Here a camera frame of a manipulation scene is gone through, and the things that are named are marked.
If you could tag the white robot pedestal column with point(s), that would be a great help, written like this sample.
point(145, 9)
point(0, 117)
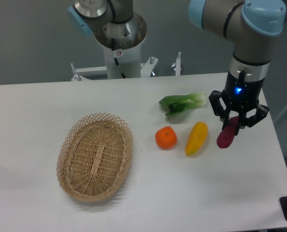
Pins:
point(121, 44)

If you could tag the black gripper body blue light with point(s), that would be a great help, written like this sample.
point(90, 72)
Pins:
point(237, 94)

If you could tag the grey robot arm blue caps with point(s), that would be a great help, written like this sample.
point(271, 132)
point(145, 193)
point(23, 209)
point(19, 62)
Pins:
point(252, 25)

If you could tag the yellow orange mango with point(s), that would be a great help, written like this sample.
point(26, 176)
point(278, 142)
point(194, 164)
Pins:
point(196, 139)

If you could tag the orange tangerine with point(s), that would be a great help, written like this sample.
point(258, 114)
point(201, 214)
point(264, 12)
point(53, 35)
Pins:
point(166, 138)

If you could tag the green bok choy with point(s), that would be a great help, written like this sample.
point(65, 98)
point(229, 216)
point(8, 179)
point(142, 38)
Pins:
point(180, 103)

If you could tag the purple sweet potato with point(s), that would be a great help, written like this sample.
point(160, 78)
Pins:
point(227, 135)

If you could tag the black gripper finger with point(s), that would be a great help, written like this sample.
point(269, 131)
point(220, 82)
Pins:
point(244, 121)
point(221, 106)

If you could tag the oval wicker basket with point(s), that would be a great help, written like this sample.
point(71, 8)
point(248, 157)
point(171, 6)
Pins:
point(95, 157)

